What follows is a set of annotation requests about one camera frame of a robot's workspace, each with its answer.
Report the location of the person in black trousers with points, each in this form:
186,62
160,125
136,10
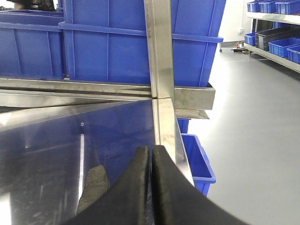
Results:
41,5

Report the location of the left blue plastic bin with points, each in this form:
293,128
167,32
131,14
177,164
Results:
31,44

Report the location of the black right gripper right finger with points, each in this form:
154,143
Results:
176,201

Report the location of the metal shelf with bins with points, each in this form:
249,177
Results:
275,31

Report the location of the right blue plastic bin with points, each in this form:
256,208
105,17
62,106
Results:
105,40

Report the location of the steel roller rack frame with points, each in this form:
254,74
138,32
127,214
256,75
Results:
189,101

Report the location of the blue bin on floor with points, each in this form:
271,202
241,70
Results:
202,172

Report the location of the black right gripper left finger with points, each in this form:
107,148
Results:
125,202

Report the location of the blue plastic bin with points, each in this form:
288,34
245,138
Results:
105,40
31,44

